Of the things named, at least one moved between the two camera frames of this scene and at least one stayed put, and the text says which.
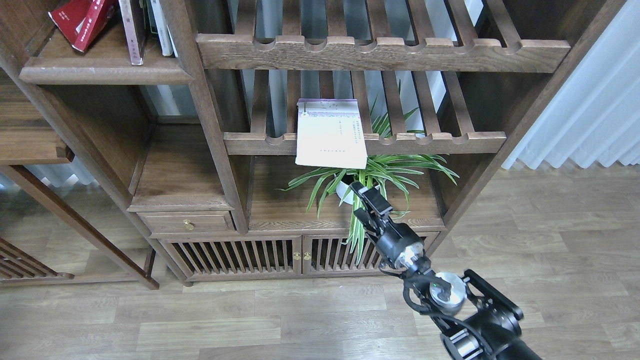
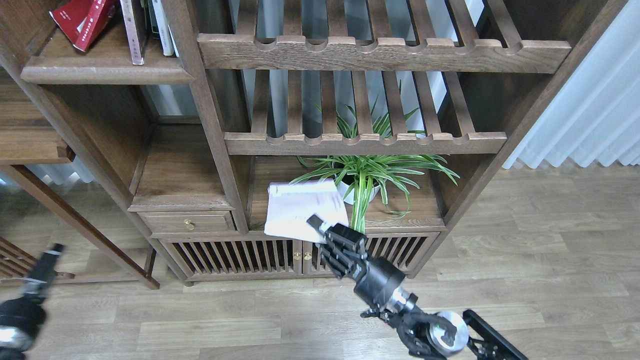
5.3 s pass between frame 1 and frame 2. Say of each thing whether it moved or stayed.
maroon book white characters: stayed
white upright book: stayed
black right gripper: moved
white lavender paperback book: moved
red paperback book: stayed
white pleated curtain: stayed
